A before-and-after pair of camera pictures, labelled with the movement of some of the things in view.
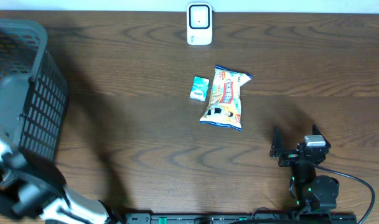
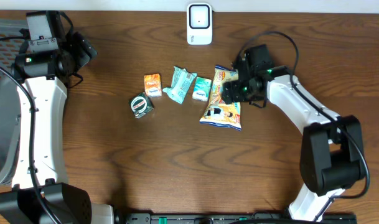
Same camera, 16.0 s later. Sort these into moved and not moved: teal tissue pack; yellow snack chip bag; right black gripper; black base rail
Moved: right black gripper
Not moved: teal tissue pack; yellow snack chip bag; black base rail
